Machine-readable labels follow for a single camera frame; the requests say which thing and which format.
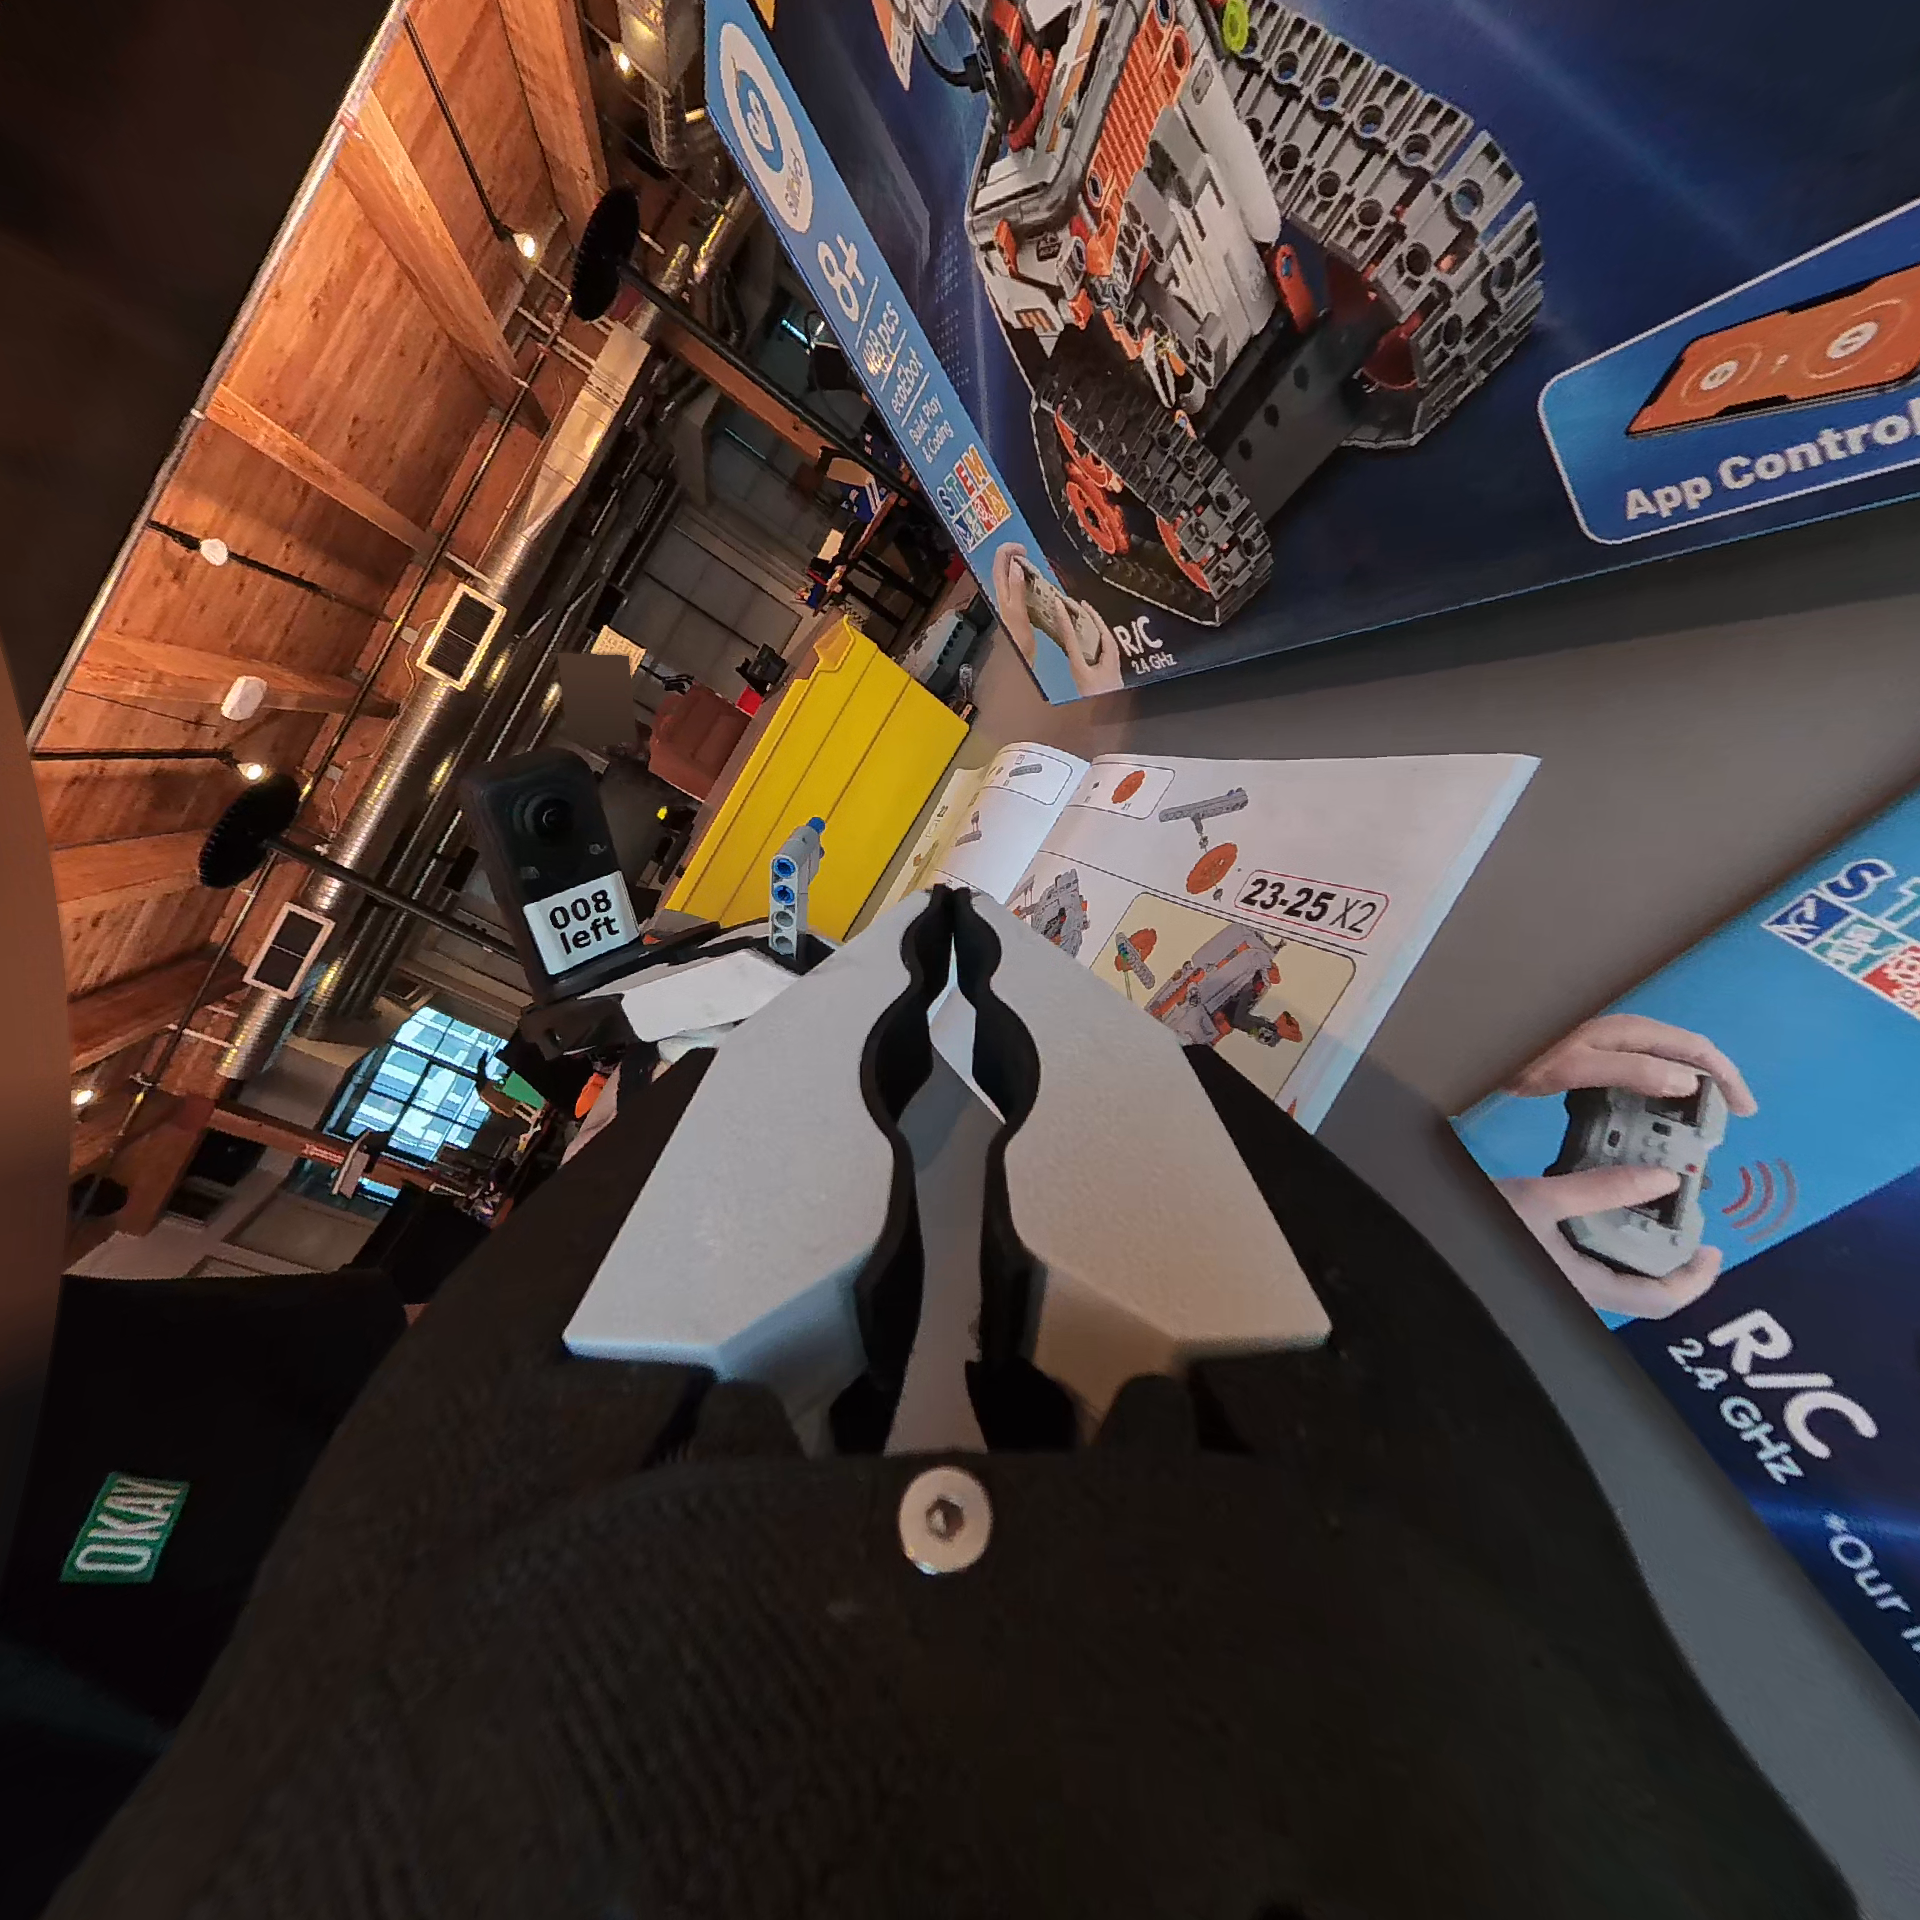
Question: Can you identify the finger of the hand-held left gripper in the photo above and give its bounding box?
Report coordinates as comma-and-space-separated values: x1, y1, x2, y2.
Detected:
617, 953, 823, 1055

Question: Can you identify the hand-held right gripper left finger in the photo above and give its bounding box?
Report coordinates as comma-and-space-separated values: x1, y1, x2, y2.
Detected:
563, 884, 960, 1450

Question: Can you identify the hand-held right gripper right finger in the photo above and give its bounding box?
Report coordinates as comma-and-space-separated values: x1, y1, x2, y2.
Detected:
954, 887, 1338, 1449

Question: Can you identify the grey beam with blue pins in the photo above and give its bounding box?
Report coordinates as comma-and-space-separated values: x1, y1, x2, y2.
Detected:
765, 816, 832, 961

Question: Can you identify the grey desk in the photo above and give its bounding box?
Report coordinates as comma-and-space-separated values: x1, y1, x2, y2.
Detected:
931, 510, 1920, 1801

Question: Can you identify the paned window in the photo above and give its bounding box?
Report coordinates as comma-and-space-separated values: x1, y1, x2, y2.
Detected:
323, 1006, 520, 1160

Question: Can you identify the white ceiling air vent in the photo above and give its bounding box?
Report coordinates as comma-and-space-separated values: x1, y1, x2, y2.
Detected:
417, 584, 508, 681
241, 901, 336, 994

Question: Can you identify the yellow storage bin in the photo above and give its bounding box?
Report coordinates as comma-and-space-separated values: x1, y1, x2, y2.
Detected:
660, 614, 971, 940

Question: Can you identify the black ceiling fan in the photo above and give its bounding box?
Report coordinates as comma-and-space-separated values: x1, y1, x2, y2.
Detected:
194, 778, 304, 888
567, 186, 650, 325

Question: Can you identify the open instruction booklet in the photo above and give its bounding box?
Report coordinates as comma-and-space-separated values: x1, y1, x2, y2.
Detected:
896, 743, 1543, 1136

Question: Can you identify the person's black shirt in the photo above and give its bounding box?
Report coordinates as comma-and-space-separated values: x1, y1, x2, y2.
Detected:
0, 1271, 410, 1728

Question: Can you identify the flat blue kit box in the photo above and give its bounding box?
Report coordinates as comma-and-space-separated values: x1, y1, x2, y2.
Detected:
1447, 778, 1920, 1719

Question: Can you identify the large toy robot kit box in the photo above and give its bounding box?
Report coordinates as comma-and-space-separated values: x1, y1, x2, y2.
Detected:
701, 0, 1920, 706

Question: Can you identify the silver ventilation duct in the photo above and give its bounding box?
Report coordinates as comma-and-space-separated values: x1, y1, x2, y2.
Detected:
225, 223, 722, 1080

